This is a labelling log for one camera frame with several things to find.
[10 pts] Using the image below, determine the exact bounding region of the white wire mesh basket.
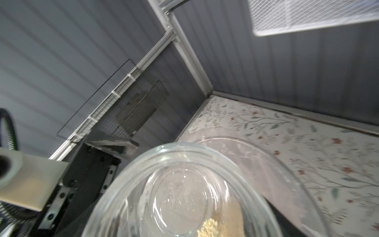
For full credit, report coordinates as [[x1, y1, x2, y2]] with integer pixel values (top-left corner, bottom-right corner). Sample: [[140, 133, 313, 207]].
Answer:
[[248, 0, 379, 37]]

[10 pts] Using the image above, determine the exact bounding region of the clear plastic bin liner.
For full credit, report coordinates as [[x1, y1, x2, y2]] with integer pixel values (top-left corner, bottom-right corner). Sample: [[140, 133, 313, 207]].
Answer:
[[177, 127, 332, 237]]

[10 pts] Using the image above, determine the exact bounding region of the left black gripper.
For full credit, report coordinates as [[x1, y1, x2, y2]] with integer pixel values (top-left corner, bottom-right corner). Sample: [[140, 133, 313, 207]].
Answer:
[[28, 130, 139, 237]]

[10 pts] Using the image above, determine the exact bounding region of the grey trash bin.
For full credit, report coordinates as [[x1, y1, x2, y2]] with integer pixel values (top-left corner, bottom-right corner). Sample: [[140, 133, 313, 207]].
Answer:
[[177, 127, 332, 237]]

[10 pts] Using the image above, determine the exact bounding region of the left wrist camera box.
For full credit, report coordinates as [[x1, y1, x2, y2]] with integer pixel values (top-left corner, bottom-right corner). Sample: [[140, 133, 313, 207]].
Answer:
[[1, 148, 69, 211]]

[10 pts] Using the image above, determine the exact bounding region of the floral table mat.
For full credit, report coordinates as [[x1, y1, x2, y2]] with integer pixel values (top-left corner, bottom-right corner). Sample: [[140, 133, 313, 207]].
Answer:
[[184, 96, 379, 237]]

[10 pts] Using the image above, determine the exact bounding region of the oatmeal glass jar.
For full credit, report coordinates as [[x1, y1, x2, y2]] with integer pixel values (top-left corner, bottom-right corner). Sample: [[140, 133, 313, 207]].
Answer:
[[83, 143, 282, 237]]

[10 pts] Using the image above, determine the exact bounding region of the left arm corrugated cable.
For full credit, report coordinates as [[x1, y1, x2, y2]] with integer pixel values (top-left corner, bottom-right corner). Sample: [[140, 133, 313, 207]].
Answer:
[[0, 108, 19, 151]]

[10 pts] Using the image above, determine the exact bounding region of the black wire basket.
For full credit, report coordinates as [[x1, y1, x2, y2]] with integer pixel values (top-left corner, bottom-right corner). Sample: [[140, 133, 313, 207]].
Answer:
[[56, 59, 170, 143]]

